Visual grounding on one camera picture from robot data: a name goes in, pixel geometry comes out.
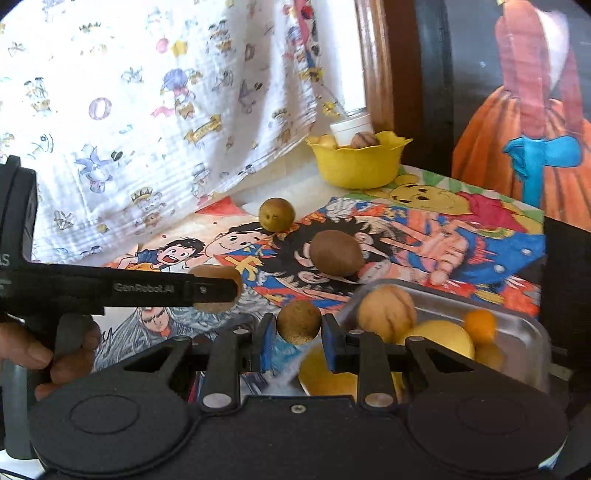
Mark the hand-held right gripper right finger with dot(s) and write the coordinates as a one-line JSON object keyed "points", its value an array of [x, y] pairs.
{"points": [[330, 344]]}

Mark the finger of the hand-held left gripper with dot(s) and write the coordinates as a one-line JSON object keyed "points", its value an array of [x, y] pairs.
{"points": [[138, 289]]}

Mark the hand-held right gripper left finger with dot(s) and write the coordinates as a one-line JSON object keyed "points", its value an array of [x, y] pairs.
{"points": [[266, 344]]}

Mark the yellow-green mango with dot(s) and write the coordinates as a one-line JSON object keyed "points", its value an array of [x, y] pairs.
{"points": [[318, 378]]}

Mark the tan round fruit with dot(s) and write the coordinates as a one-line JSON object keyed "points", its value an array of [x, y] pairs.
{"points": [[217, 271]]}

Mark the yellow lemon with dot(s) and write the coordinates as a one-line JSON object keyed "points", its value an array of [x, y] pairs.
{"points": [[443, 339]]}

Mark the metal tray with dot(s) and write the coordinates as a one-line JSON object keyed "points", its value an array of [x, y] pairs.
{"points": [[521, 332]]}

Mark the person's left hand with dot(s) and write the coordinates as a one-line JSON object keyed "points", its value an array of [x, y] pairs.
{"points": [[23, 346]]}

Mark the striped pale round fruit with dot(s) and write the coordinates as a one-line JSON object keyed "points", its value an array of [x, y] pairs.
{"points": [[387, 311]]}

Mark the brown kiwi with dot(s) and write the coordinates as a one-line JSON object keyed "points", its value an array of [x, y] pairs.
{"points": [[335, 253]]}

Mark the green-brown round fruit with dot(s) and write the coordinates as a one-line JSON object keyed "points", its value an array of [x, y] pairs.
{"points": [[276, 213]]}

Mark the colourful cartoon printed mat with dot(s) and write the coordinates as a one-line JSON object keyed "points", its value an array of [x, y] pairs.
{"points": [[415, 230]]}

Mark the white cartoon printed cloth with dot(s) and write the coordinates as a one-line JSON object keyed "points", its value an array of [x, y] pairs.
{"points": [[138, 138]]}

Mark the orange kumquat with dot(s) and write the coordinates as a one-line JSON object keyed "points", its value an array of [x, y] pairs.
{"points": [[480, 325]]}

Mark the yellow bowl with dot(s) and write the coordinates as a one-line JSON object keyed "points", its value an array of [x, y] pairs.
{"points": [[360, 166]]}

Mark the small yellow fruit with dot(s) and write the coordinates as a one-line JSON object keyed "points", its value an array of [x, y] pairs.
{"points": [[323, 141]]}

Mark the walnut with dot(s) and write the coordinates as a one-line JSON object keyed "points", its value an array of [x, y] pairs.
{"points": [[363, 139]]}

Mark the white cup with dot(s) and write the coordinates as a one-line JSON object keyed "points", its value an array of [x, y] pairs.
{"points": [[351, 127]]}

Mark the wall poster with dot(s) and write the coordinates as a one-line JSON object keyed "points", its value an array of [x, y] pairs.
{"points": [[531, 92]]}

